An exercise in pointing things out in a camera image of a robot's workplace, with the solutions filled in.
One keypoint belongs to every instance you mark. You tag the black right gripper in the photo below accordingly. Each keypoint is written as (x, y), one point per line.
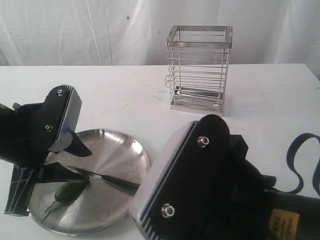
(231, 212)

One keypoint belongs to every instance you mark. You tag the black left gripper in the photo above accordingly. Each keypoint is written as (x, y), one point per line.
(18, 146)

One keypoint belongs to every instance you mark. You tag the green chili pepper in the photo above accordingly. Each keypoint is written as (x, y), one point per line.
(66, 195)

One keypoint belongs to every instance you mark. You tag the black handled knife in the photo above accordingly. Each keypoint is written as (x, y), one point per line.
(127, 187)

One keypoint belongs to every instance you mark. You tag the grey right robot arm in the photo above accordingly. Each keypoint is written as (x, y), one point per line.
(289, 215)

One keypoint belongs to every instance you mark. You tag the round stainless steel plate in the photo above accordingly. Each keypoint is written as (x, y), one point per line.
(98, 206)

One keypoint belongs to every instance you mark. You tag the white backdrop curtain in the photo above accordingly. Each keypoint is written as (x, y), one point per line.
(134, 32)

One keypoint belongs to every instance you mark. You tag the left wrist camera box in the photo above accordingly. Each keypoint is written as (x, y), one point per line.
(57, 119)

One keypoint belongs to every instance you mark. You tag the wire metal utensil holder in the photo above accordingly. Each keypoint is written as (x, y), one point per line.
(198, 63)

